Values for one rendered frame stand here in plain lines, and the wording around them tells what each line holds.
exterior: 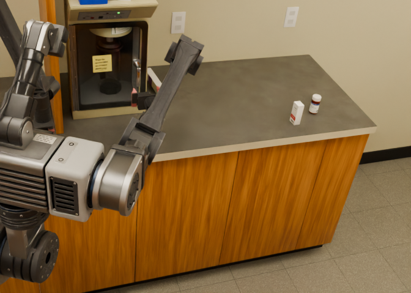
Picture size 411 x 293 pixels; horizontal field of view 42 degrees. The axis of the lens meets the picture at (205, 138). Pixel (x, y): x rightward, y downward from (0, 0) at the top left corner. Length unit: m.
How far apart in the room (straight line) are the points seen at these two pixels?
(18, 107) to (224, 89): 1.53
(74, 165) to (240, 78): 1.65
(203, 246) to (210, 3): 1.21
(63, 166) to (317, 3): 2.07
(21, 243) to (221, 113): 1.29
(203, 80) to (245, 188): 0.58
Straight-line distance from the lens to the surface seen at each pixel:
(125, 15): 2.13
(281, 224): 2.86
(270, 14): 2.93
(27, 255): 1.53
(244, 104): 2.58
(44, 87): 1.88
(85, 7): 2.02
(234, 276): 3.02
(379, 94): 3.66
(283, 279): 3.07
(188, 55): 1.59
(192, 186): 2.43
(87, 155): 1.27
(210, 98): 2.58
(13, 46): 1.80
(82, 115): 2.39
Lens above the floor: 2.33
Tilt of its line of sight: 37 degrees down
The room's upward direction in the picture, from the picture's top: 7 degrees clockwise
